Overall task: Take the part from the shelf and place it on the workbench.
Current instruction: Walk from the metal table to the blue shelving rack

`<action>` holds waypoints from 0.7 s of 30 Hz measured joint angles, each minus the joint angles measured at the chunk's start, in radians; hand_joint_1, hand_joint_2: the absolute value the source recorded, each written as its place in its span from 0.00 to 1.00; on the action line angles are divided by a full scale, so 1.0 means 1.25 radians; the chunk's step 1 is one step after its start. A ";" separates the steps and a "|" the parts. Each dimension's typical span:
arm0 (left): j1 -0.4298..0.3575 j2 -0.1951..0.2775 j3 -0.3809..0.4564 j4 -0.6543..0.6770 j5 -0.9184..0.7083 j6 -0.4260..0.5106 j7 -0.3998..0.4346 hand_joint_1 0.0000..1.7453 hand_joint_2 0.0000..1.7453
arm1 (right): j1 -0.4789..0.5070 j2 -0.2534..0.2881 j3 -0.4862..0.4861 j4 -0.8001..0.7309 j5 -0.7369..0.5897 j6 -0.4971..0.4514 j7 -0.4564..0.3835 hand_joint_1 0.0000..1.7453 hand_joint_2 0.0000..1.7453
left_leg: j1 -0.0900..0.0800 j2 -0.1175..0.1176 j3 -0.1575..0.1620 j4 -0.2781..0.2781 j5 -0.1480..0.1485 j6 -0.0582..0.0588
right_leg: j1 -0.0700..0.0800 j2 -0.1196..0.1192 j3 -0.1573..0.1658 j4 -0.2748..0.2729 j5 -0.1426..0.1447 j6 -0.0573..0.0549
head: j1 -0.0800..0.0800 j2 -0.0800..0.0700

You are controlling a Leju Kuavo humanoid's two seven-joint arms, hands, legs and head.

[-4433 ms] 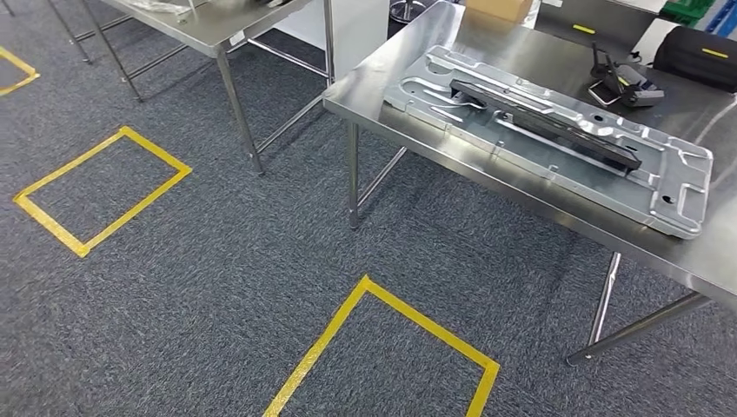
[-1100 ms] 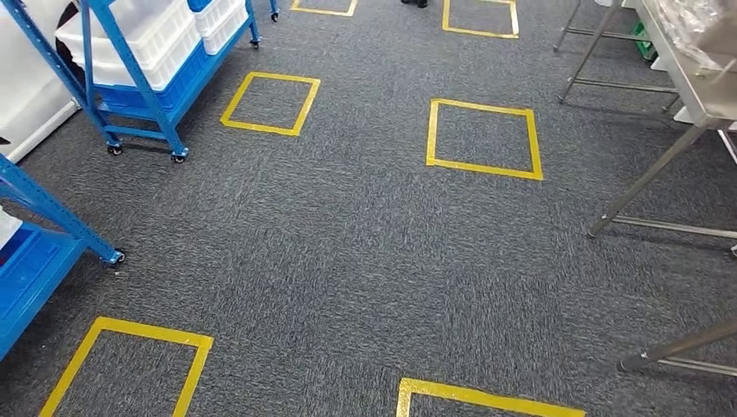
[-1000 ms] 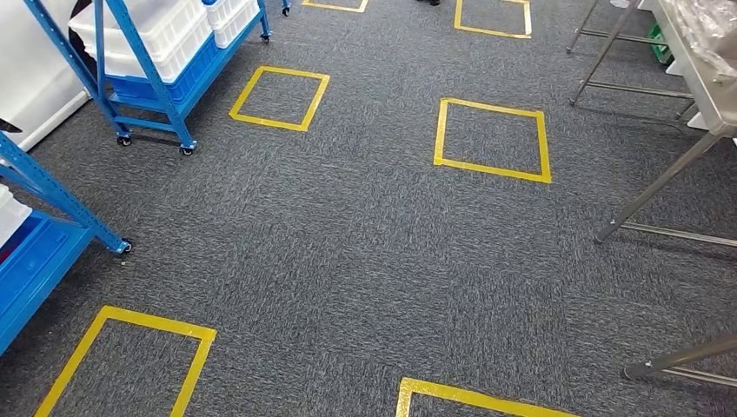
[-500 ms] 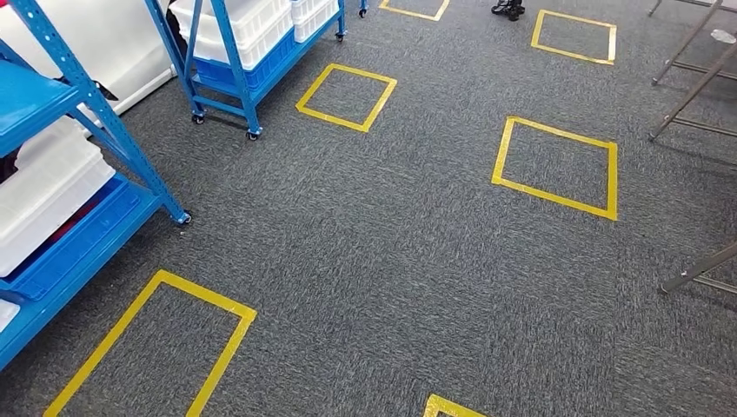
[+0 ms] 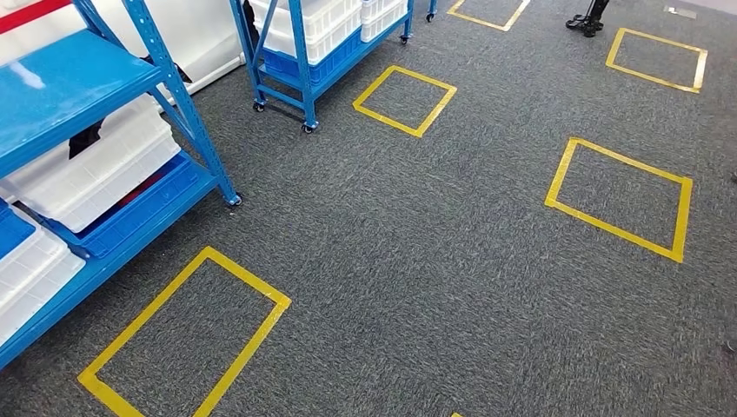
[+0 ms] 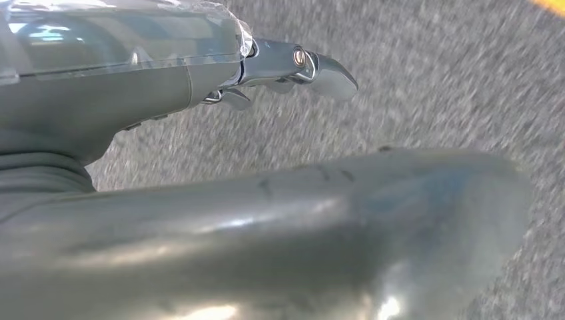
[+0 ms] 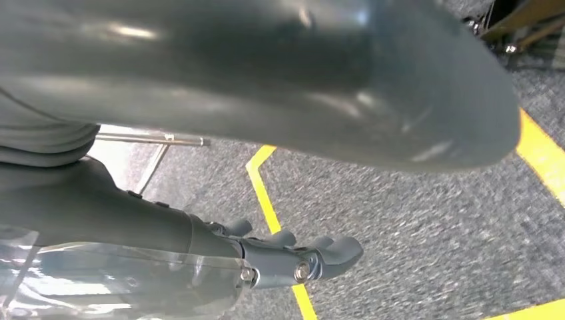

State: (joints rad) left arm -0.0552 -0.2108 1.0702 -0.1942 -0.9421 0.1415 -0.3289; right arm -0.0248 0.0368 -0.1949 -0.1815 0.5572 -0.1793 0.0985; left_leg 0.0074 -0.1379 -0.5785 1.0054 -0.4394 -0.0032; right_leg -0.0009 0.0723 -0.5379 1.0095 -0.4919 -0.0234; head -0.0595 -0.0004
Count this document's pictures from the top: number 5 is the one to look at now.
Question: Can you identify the black ribbed object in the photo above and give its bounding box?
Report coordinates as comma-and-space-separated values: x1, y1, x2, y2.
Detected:
68, 54, 194, 161

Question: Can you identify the blue metal shelf rack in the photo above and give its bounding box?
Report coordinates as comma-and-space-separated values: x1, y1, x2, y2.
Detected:
229, 0, 439, 135
0, 0, 243, 369

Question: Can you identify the white plastic bin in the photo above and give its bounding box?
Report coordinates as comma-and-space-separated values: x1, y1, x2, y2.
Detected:
359, 0, 410, 44
247, 0, 365, 65

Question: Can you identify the white plastic tray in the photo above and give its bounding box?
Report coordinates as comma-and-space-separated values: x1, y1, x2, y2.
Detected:
0, 206, 88, 348
0, 93, 183, 235

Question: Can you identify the white car with red stripe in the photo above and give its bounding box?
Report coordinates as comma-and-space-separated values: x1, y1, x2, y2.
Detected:
0, 0, 248, 98

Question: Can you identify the small red item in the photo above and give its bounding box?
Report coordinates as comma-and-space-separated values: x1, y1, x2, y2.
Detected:
116, 171, 169, 207

